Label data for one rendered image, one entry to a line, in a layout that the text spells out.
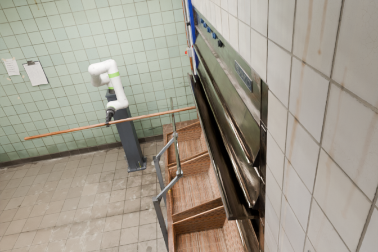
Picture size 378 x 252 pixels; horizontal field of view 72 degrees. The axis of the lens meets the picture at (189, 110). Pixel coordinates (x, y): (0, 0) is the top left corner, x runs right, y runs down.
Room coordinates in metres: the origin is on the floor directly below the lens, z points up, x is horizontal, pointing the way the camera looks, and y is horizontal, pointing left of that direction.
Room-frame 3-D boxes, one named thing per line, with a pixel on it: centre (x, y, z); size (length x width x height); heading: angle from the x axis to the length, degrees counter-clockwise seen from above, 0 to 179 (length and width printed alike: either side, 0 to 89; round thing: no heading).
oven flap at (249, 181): (1.67, -0.22, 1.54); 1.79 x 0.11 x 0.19; 2
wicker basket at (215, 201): (1.66, 0.05, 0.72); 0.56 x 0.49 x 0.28; 3
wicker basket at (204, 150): (2.24, 0.07, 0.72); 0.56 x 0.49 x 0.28; 1
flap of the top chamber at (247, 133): (1.67, -0.22, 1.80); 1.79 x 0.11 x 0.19; 2
